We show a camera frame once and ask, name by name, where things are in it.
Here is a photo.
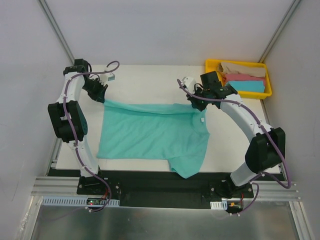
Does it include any yellow plastic bin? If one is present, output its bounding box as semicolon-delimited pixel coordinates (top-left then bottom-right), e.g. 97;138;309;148
205;59;272;100

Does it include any teal green t shirt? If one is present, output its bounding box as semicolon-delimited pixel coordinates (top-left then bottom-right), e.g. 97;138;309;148
96;100;210;179

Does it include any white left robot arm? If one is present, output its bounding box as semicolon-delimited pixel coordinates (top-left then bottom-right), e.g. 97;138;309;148
47;58;108;195

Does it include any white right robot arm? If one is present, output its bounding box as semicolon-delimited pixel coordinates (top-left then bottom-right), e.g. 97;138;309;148
179;71;286;198

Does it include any pink rolled t shirt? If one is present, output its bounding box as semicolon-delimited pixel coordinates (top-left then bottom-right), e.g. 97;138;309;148
222;74;265;82

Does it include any blue rolled t shirt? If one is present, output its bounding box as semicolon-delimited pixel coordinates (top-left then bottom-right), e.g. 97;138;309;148
226;81;265;93

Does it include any beige rolled t shirt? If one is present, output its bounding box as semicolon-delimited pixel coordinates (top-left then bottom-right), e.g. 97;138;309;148
217;62;266;78

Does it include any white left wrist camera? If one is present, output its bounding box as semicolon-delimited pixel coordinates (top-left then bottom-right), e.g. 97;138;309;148
100;72;116;82

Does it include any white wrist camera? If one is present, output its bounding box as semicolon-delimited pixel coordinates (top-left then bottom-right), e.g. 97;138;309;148
181;76;197;94
100;72;116;82

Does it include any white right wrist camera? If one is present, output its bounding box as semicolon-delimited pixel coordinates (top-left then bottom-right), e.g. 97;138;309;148
181;76;197;94

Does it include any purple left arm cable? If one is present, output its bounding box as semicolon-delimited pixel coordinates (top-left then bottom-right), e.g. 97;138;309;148
63;60;119;213

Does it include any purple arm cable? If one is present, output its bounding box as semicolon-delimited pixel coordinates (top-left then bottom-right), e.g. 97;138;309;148
63;60;119;213
176;78;292;217

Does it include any left aluminium corner post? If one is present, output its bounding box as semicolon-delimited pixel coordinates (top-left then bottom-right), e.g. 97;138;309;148
37;0;75;64

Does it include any aluminium corner post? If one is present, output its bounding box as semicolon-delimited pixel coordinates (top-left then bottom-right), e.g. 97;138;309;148
37;0;75;64
258;0;303;63

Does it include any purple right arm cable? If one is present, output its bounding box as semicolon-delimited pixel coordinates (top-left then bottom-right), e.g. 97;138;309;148
176;78;292;217

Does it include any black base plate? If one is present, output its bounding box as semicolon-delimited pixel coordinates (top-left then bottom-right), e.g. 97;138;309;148
48;169;254;210

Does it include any right white cable duct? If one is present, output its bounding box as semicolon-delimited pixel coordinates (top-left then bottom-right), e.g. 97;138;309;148
210;200;228;211

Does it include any white cable duct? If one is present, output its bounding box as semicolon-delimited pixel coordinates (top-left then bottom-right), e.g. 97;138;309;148
42;196;108;208
210;200;228;211

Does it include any left white cable duct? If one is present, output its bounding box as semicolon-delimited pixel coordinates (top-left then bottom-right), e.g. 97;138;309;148
42;196;108;208

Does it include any aluminium rail frame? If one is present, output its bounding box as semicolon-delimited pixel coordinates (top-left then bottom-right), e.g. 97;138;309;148
31;159;302;201

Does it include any right aluminium corner post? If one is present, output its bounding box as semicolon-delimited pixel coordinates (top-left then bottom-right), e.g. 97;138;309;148
258;0;303;63

